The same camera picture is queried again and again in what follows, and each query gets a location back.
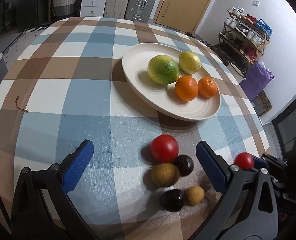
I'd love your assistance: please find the large brown longan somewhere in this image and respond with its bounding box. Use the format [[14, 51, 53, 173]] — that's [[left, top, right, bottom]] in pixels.
[[151, 163, 180, 187]]

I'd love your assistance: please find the small brown longan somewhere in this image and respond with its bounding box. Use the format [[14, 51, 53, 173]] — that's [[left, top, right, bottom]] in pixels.
[[183, 185, 205, 206]]

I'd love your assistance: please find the brown doormat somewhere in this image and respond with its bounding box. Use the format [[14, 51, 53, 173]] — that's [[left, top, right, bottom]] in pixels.
[[251, 90, 272, 117]]

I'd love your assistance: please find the large orange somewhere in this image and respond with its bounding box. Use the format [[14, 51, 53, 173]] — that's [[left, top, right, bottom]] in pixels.
[[175, 76, 198, 102]]

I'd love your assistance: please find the dotted floor rug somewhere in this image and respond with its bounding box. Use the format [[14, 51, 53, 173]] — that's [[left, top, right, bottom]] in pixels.
[[3, 27, 48, 69]]

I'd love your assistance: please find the silver aluminium suitcase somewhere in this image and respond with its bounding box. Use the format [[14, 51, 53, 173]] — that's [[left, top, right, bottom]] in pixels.
[[124, 0, 156, 23]]

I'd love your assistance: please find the small red tomato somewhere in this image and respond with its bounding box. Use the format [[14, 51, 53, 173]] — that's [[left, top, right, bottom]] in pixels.
[[234, 152, 254, 170]]

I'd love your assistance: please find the yellow pear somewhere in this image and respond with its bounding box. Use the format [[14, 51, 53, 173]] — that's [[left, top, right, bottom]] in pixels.
[[179, 51, 201, 74]]

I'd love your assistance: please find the small orange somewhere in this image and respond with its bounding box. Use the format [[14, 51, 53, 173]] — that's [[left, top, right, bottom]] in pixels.
[[198, 77, 218, 98]]

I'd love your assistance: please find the purple bag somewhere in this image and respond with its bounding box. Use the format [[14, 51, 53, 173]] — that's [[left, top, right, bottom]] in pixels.
[[240, 61, 274, 101]]

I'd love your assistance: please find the woven laundry basket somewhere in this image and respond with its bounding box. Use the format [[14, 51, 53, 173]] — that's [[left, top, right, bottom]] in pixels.
[[53, 0, 76, 17]]

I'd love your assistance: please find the cream round plate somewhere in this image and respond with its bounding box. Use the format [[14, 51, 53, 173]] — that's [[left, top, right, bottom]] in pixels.
[[122, 43, 221, 121]]

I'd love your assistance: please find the dark purple plum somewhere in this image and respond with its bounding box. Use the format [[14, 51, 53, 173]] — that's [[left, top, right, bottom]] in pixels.
[[173, 155, 195, 177], [159, 189, 184, 212]]

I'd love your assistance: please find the brown twig on table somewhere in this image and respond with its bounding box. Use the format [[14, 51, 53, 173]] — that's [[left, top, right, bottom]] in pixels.
[[15, 95, 29, 113]]

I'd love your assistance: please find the wooden door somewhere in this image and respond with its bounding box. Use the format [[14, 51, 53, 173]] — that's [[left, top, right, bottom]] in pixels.
[[154, 0, 211, 34]]

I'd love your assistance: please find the green yellow citrus fruit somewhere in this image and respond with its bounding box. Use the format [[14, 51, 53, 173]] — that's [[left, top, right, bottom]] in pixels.
[[147, 55, 179, 85]]

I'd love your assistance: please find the checkered tablecloth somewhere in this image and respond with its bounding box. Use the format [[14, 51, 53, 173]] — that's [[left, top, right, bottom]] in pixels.
[[0, 17, 269, 239]]

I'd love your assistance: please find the large red tomato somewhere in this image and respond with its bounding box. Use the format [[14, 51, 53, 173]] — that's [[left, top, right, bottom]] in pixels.
[[150, 134, 179, 163]]

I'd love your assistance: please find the wooden shoe rack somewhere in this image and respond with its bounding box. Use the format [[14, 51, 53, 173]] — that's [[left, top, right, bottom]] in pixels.
[[214, 7, 273, 74]]

